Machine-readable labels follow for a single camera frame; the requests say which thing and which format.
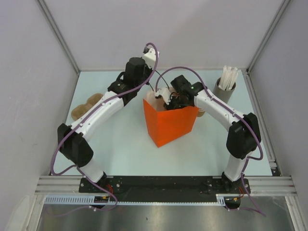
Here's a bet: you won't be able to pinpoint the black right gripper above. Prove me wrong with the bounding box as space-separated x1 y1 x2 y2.
164 95 191 120

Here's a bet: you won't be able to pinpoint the orange paper bag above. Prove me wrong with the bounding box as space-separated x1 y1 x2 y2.
143 81 198 147

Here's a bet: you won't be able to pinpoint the brown pulp cup carrier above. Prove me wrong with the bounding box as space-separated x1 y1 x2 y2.
71 93 103 121

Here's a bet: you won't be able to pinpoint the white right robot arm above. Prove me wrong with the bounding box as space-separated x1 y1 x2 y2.
155 75 261 193

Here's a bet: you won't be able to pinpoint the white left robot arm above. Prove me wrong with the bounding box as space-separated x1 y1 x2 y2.
57 55 157 193

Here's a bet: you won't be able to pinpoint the stacked brown paper cups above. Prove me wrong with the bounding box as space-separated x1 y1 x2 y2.
197 108 205 117

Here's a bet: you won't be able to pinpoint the grey straw holder tube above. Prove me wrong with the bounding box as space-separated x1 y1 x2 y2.
213 78 236 103

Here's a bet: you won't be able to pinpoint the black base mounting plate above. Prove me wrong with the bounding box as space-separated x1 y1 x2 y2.
78 175 251 203

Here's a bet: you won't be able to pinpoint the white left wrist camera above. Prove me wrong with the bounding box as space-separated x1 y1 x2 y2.
142 46 159 69

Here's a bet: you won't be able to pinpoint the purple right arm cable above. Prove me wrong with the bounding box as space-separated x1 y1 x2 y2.
155 66 268 217

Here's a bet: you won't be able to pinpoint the aluminium frame rail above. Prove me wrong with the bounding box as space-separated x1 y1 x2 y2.
245 158 297 196

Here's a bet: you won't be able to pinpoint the white slotted cable duct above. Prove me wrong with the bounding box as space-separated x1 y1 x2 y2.
44 194 225 206

